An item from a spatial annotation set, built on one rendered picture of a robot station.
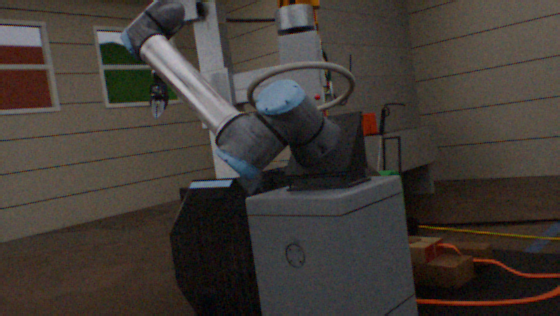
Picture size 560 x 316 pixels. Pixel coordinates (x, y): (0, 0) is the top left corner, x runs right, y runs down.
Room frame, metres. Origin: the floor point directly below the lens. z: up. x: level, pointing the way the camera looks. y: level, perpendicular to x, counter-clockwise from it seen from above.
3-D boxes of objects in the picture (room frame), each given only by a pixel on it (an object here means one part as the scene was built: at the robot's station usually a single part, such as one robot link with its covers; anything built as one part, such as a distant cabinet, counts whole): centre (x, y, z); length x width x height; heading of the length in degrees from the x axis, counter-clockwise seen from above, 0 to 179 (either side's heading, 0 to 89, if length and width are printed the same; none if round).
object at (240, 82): (3.71, 0.14, 1.41); 0.74 x 0.34 x 0.25; 73
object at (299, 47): (3.00, -0.23, 1.36); 0.36 x 0.22 x 0.45; 174
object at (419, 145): (6.15, -1.43, 0.43); 1.30 x 0.62 x 0.86; 138
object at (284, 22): (3.27, -0.26, 1.66); 0.96 x 0.25 x 0.17; 174
